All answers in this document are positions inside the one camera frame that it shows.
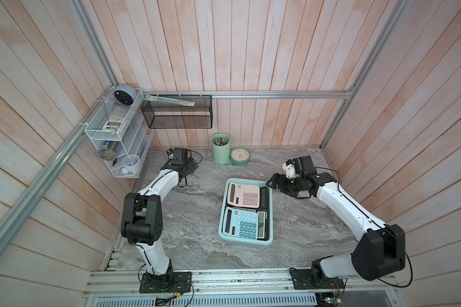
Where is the ruler on basket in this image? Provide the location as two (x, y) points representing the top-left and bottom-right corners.
(144, 95), (195, 107)

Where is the black calculator face down small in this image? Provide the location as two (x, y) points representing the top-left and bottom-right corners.
(258, 186), (269, 210)

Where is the white wire shelf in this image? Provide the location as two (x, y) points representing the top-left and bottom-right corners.
(85, 86), (154, 179)

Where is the white mug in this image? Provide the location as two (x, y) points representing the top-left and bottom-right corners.
(121, 154), (140, 176)

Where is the aluminium front rail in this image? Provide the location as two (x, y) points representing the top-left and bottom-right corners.
(82, 268), (401, 304)

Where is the pink calculator back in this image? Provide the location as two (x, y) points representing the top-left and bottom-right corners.
(227, 182), (261, 209)

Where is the green pen cup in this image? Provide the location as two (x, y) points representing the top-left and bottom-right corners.
(211, 133), (230, 165)

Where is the teal calculator face down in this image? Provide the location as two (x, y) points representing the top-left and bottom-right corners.
(222, 207), (258, 240)

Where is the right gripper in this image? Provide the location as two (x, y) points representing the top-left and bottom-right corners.
(265, 173), (303, 196)

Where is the black calculator face down large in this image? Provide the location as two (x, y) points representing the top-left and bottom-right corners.
(257, 211), (269, 240)

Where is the black wire basket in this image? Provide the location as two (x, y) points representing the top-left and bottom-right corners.
(141, 94), (213, 129)

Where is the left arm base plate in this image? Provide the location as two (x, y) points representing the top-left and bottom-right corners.
(139, 271), (192, 294)

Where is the mint green storage box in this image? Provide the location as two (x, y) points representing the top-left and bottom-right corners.
(218, 178), (274, 246)

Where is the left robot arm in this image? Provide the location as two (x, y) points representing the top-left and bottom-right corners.
(120, 148), (198, 290)

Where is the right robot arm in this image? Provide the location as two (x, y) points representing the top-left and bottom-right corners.
(266, 156), (412, 285)

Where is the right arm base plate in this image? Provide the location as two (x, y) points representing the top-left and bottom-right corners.
(289, 267), (344, 290)

